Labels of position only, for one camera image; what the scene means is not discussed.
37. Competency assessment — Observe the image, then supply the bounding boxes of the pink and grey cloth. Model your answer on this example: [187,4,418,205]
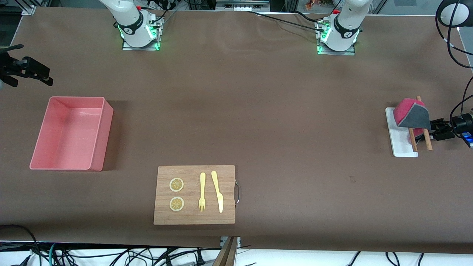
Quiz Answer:
[393,98,432,146]

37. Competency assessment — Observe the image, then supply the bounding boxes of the white rack base tray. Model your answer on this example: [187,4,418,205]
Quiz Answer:
[385,107,419,158]

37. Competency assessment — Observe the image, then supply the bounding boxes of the pink plastic bin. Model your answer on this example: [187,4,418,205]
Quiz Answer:
[30,96,114,172]

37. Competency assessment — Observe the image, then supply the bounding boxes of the colourful toy pile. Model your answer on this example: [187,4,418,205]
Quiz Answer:
[304,0,346,10]

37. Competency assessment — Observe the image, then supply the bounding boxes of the yellow plastic fork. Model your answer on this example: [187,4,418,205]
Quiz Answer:
[198,173,206,212]

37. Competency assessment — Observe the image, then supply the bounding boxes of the bamboo cutting board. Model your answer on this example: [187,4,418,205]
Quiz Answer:
[153,165,236,225]

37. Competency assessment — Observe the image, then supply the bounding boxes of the yellow plastic knife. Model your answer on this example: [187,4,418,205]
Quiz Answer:
[211,171,224,214]

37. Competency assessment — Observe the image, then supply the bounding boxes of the grey electronics box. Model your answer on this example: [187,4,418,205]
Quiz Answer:
[216,0,270,11]

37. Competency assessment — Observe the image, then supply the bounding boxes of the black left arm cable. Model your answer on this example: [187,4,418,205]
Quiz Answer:
[435,0,473,119]

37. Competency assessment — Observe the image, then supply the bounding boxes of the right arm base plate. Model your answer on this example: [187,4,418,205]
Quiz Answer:
[122,14,161,51]

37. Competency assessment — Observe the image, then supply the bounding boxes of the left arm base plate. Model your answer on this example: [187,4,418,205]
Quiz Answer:
[317,19,356,56]

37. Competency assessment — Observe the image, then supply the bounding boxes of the black looped floor cable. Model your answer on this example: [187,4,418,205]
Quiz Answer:
[0,224,39,257]

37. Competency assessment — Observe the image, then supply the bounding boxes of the black table cable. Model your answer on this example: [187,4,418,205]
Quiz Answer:
[247,10,323,31]

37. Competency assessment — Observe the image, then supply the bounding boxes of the metal table bracket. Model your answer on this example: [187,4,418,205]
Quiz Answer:
[220,236,241,249]

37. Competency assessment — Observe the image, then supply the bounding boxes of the wooden post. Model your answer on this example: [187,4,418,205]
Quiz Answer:
[212,236,238,266]

